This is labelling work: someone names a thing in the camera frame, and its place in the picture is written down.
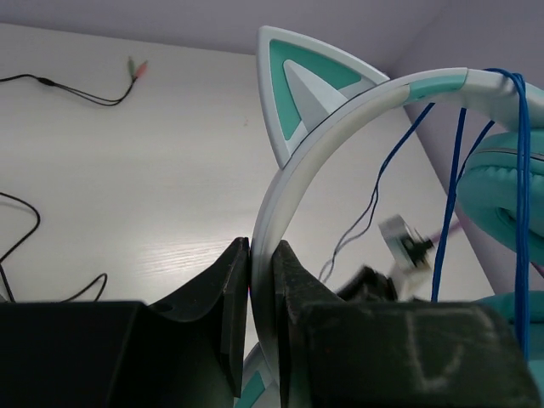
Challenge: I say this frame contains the teal cat ear headphones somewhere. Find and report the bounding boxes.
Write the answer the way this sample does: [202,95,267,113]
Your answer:
[238,25,519,407]

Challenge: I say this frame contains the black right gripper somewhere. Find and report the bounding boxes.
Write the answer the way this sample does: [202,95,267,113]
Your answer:
[336,265,398,303]

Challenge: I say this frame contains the black headphone cable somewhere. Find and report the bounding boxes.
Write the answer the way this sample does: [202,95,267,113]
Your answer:
[0,57,150,303]

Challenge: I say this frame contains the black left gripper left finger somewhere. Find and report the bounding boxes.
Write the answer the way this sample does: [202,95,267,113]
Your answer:
[1,238,250,407]

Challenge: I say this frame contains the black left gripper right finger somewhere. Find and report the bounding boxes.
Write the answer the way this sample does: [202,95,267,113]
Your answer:
[274,241,540,407]

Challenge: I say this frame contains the blue headphone cable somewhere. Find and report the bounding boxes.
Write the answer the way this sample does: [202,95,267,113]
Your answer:
[318,67,532,362]

